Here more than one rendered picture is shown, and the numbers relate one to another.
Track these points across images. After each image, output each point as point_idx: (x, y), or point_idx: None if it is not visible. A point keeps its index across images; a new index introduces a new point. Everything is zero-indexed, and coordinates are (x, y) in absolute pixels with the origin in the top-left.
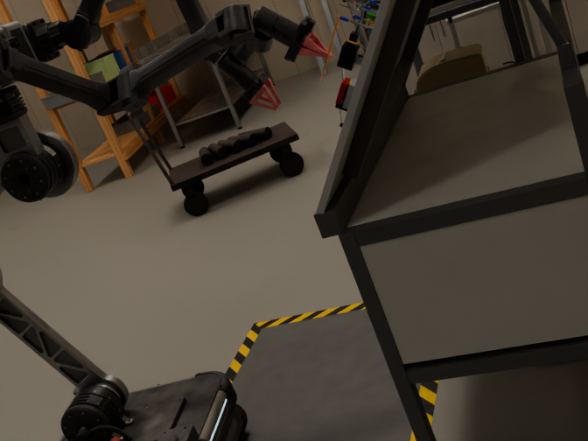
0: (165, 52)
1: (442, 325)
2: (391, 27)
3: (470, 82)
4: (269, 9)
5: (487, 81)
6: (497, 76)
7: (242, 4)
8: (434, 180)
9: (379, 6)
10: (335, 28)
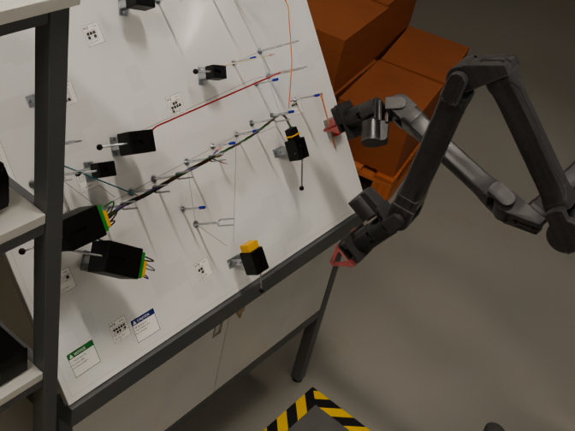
0: (463, 150)
1: None
2: None
3: (20, 338)
4: (369, 100)
5: (24, 312)
6: (4, 311)
7: (391, 97)
8: None
9: (322, 54)
10: (323, 103)
